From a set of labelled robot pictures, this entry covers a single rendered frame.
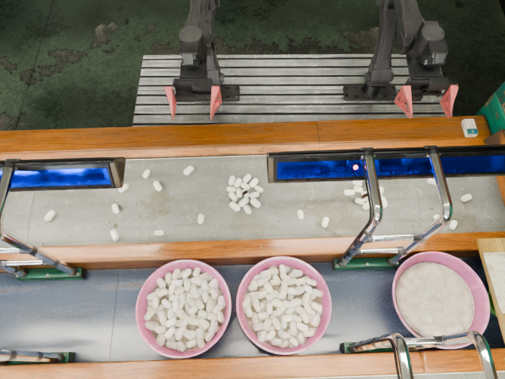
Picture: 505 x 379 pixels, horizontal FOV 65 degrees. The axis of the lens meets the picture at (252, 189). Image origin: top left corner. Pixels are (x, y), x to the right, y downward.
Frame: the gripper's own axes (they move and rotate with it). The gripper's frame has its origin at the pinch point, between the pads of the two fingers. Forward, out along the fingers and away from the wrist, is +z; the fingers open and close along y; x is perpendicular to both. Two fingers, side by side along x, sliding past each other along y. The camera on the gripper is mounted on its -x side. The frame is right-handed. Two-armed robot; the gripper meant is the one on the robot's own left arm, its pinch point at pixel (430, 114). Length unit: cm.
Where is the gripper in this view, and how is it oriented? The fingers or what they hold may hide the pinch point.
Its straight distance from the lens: 110.4
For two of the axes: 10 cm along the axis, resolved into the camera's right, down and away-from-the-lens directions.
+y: 10.0, 0.0, -0.1
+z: 0.0, 9.2, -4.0
